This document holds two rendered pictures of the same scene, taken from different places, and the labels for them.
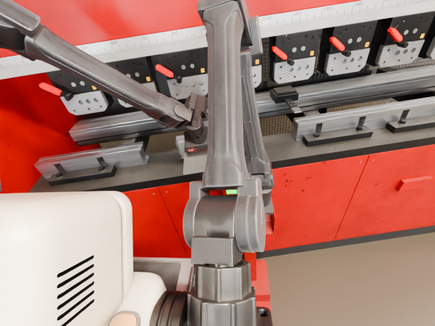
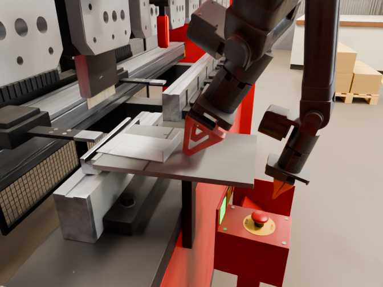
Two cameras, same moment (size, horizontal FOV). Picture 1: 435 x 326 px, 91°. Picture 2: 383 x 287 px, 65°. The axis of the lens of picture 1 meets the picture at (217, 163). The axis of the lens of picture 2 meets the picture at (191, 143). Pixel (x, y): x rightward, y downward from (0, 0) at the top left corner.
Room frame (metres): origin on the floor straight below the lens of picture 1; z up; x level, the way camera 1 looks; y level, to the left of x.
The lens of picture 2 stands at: (0.59, 0.51, 1.25)
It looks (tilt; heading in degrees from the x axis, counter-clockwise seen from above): 26 degrees down; 282
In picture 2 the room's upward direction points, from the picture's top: straight up
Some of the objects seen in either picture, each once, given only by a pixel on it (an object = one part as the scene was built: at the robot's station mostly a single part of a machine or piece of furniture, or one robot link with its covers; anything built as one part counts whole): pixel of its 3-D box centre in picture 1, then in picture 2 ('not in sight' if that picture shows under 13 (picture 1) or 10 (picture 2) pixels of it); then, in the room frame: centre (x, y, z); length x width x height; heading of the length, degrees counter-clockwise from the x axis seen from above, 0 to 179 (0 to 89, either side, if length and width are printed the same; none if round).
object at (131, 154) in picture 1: (94, 160); not in sight; (0.86, 0.58, 0.92); 0.50 x 0.06 x 0.10; 89
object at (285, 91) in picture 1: (288, 99); (126, 77); (1.01, -0.41, 1.01); 0.26 x 0.12 x 0.05; 179
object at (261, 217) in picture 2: not in sight; (259, 220); (0.55, -0.05, 0.79); 0.04 x 0.04 x 0.04
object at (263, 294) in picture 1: (251, 284); not in sight; (0.53, -0.09, 0.06); 0.25 x 0.20 x 0.12; 173
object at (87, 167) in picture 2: not in sight; (114, 142); (0.86, 0.01, 0.99); 0.20 x 0.03 x 0.03; 89
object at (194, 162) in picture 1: (206, 149); (182, 150); (0.71, 0.04, 1.00); 0.26 x 0.18 x 0.01; 179
